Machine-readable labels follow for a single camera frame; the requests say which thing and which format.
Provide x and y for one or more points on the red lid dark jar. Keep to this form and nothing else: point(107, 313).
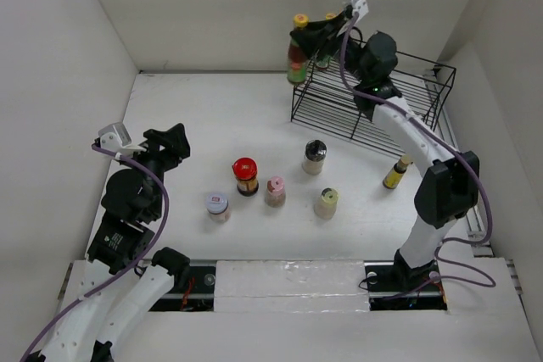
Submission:
point(245, 171)

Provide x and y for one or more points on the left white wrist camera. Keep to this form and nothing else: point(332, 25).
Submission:
point(114, 138)

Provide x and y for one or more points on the small yellow brown bottle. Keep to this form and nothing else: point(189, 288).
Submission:
point(395, 175)

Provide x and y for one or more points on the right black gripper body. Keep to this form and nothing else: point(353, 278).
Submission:
point(352, 52)

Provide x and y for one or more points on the black cap spice shaker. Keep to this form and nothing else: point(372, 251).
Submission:
point(314, 156)

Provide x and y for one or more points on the black mounting rail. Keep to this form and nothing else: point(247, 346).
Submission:
point(198, 294)

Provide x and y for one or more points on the white lid glass jar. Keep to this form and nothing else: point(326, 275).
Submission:
point(217, 206)

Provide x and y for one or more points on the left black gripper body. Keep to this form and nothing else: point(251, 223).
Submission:
point(156, 162)

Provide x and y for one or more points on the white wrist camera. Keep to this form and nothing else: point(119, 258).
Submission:
point(114, 138)
point(358, 5)

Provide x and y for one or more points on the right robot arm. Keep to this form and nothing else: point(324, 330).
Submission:
point(450, 184)

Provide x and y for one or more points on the green label sauce bottle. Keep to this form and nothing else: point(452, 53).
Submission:
point(323, 57)

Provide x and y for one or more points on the pink cap spice shaker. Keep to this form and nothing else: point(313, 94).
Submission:
point(275, 195)

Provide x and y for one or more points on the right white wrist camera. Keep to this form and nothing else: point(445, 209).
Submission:
point(358, 5)

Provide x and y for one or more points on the red green sauce bottle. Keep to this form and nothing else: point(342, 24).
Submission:
point(296, 72)

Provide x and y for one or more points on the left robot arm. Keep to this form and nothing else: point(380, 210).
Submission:
point(116, 291)

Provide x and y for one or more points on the yellow cap spice shaker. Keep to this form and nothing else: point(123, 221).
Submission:
point(326, 204)

